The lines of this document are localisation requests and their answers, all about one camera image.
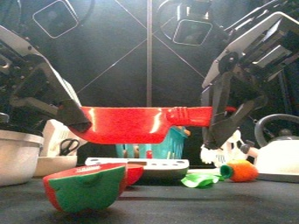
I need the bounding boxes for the red pot with handle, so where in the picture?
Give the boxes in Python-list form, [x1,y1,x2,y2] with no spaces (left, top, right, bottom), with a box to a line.
[69,106,237,145]

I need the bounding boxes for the white black toy cow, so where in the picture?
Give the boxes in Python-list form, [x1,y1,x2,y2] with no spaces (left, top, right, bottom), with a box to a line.
[198,129,252,169]

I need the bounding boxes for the black box with white edge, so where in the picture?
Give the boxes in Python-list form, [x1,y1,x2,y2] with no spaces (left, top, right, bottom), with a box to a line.
[172,18,213,46]

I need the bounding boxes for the white utensil holder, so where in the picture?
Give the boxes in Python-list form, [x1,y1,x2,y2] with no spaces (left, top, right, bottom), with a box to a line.
[33,118,89,178]

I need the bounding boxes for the white toy kettle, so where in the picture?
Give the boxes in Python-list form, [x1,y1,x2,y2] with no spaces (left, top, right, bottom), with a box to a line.
[245,113,299,184]

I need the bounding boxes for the orange toy carrot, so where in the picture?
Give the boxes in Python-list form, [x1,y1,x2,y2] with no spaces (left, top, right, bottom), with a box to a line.
[218,159,260,184]

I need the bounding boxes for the teal toy basket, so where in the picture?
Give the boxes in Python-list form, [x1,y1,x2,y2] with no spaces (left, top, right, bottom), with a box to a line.
[114,125,192,160]

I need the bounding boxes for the small red toy fruit piece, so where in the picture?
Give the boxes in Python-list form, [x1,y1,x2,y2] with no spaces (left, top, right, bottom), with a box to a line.
[125,163,145,186]

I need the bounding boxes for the green toy leaf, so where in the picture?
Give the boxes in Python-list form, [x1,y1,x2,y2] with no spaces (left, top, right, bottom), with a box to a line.
[180,171,225,189]

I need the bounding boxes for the toy watermelon slice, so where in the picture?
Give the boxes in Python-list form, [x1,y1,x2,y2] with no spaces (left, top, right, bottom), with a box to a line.
[41,163,128,214]

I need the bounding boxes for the black handled scissors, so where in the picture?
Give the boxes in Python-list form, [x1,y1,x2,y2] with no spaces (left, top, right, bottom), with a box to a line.
[58,137,80,157]

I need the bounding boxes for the metal frame pole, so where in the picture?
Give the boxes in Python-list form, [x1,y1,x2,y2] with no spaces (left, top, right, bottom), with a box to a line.
[144,0,154,108]

